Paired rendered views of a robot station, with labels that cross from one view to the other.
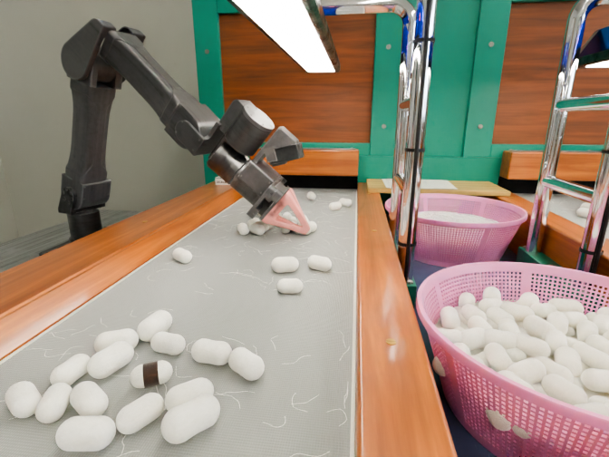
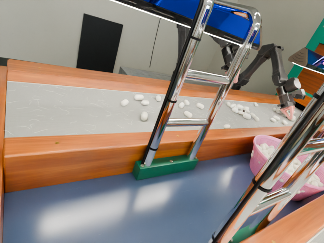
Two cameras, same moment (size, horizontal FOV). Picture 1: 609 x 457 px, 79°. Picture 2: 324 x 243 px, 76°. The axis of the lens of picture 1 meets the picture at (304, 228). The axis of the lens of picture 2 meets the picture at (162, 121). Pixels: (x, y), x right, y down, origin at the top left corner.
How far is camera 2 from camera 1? 0.84 m
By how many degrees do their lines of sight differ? 40
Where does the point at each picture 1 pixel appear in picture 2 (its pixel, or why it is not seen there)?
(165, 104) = (276, 70)
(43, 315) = (230, 98)
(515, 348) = not seen: hidden behind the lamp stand
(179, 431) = (245, 115)
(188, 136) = (276, 80)
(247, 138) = (290, 87)
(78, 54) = (263, 49)
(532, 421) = not seen: hidden behind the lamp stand
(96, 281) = (238, 98)
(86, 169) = (246, 75)
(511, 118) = not seen: outside the picture
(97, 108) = (259, 62)
